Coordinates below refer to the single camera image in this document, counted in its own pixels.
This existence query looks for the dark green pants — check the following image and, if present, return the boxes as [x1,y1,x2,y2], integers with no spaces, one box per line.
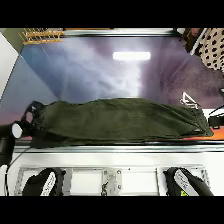
[30,97,215,148]

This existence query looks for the brown clothes hanger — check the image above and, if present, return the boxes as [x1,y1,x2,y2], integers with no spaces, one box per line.
[20,28,65,46]

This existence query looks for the silver frame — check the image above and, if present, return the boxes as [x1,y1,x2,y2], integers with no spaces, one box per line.
[0,141,224,197]

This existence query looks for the black cable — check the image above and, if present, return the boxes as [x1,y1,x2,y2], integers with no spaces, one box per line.
[3,146,31,197]

